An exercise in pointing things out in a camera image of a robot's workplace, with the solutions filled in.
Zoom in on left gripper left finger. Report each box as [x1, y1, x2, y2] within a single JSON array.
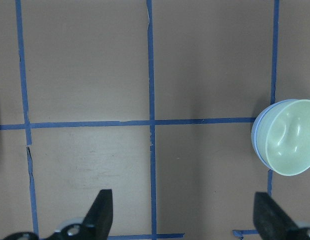
[[2, 188, 114, 240]]

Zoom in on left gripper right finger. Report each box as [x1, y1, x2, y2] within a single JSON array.
[[253, 192, 310, 240]]

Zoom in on green bowl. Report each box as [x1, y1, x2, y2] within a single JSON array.
[[265, 99, 310, 176]]

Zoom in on blue bowl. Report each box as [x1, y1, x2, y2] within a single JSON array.
[[251, 99, 297, 170]]

